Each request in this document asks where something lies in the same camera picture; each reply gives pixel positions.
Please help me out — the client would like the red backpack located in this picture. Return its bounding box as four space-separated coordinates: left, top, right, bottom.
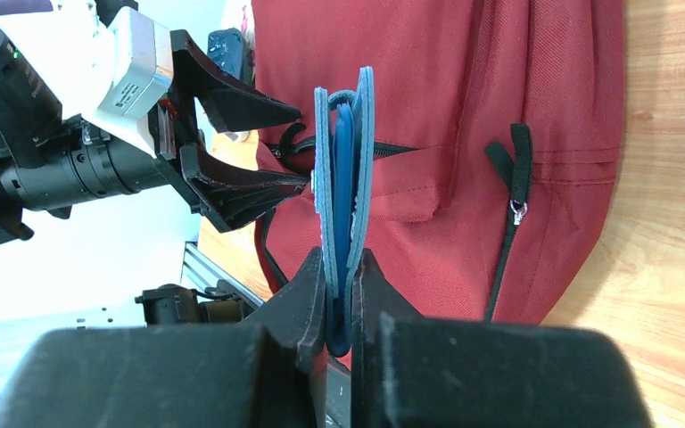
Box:
252 1 624 324

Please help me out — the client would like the blue snap wallet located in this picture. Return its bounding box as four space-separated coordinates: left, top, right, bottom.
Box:
311 66 375 357

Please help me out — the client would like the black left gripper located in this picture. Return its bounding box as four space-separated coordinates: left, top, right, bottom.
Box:
0 29 301 245

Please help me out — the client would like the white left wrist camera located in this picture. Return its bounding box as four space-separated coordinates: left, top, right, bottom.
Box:
52 1 174 155

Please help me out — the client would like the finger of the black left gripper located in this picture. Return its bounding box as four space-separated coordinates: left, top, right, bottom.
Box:
179 144 309 233

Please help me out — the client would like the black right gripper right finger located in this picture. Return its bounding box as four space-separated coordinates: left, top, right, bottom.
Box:
351 251 652 427

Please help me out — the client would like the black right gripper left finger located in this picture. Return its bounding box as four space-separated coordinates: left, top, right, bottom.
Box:
0 249 326 427

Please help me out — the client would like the dark blue leaf plate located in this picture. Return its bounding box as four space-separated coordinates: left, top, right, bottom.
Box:
207 28 251 82

